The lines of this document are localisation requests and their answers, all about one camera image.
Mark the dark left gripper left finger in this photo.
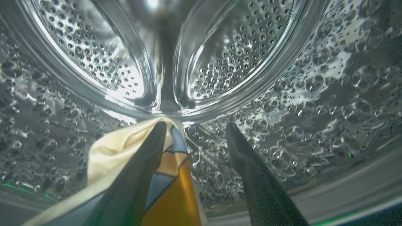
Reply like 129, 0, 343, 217
83, 121, 167, 226

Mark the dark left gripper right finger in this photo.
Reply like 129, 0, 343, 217
225, 122, 310, 226

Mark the blue bear print cloth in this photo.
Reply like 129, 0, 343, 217
22, 117, 208, 226

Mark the perforated steel washer drum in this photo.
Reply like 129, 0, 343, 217
0, 0, 402, 209

